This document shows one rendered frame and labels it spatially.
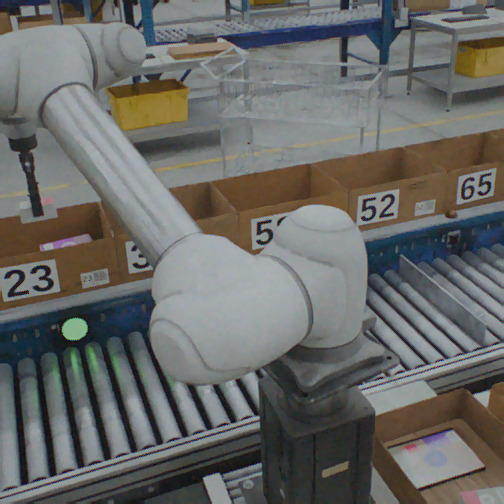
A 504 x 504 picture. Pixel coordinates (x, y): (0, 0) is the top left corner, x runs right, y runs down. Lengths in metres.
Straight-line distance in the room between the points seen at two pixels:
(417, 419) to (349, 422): 0.45
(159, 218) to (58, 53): 0.38
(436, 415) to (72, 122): 1.09
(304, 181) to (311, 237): 1.43
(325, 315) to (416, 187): 1.35
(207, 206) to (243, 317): 1.44
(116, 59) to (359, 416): 0.80
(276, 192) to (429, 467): 1.21
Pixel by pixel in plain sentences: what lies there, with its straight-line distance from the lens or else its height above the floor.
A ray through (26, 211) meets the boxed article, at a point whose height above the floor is 1.16.
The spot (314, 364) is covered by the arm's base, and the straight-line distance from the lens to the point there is 1.14.
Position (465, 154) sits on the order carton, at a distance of 2.81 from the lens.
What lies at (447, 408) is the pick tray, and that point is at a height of 0.80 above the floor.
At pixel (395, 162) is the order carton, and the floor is 0.99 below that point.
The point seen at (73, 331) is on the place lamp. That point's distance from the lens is 2.03.
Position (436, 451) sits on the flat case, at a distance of 1.65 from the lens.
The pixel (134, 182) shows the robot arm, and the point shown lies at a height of 1.53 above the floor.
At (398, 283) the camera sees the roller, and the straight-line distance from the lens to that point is 2.28.
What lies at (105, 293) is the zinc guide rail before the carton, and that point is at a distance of 2.02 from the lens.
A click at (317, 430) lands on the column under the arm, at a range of 1.23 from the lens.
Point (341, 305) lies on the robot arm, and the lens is 1.07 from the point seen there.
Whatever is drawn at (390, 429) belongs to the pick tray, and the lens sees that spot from 1.65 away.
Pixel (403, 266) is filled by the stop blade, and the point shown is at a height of 0.78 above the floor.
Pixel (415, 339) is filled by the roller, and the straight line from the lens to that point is 2.02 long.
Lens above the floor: 1.93
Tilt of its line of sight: 28 degrees down
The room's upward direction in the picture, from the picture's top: 3 degrees counter-clockwise
